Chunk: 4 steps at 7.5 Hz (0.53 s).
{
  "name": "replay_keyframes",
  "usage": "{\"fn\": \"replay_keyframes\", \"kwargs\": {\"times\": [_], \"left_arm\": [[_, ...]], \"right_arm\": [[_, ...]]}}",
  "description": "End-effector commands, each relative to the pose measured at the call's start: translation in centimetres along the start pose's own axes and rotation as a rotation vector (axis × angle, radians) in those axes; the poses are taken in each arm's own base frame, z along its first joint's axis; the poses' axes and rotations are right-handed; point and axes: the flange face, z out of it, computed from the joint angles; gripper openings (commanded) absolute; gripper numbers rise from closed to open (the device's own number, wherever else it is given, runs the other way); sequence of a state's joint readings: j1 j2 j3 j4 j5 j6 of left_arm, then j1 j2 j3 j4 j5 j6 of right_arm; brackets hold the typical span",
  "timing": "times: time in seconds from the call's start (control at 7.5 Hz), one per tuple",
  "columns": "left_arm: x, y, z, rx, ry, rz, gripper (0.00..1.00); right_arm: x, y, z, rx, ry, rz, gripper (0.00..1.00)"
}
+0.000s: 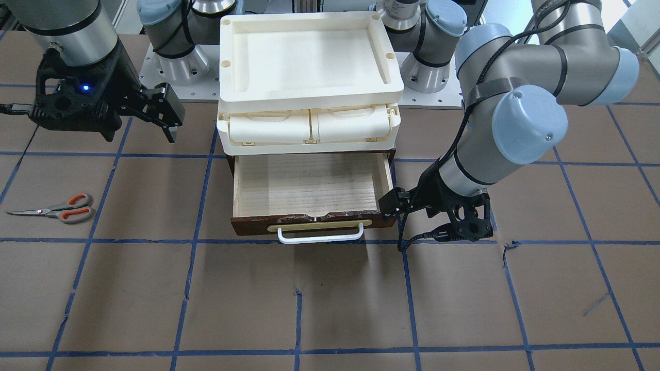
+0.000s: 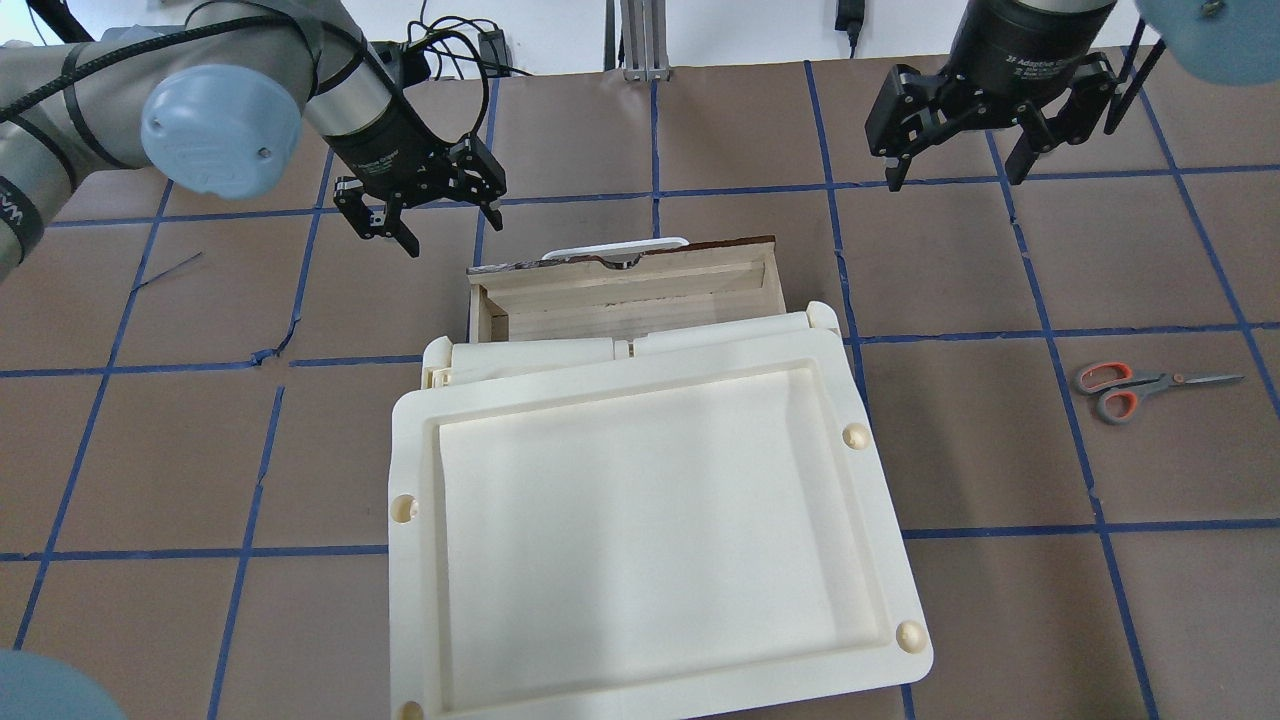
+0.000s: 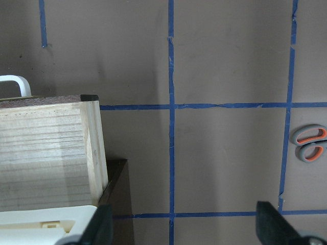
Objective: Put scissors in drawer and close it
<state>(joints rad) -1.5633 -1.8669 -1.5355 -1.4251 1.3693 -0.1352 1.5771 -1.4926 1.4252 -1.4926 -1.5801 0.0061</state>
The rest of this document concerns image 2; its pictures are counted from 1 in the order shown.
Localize black power adapter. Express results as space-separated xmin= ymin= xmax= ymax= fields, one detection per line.
xmin=835 ymin=0 xmax=867 ymax=56

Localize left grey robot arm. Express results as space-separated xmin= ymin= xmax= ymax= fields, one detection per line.
xmin=1 ymin=1 xmax=507 ymax=275

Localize wooden drawer with white handle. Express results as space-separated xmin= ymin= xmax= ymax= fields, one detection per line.
xmin=467 ymin=236 xmax=786 ymax=343

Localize aluminium frame post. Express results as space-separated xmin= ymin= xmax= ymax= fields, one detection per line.
xmin=618 ymin=1 xmax=671 ymax=82

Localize cream plastic tray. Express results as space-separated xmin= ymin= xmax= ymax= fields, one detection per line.
xmin=387 ymin=302 xmax=934 ymax=719

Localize orange grey scissors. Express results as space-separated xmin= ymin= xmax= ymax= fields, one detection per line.
xmin=1071 ymin=361 xmax=1244 ymax=427

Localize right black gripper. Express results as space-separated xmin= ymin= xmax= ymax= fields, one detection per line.
xmin=865 ymin=1 xmax=1116 ymax=193

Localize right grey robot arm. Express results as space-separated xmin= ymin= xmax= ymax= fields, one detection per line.
xmin=864 ymin=1 xmax=1279 ymax=192

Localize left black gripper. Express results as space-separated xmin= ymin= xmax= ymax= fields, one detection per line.
xmin=325 ymin=100 xmax=507 ymax=259

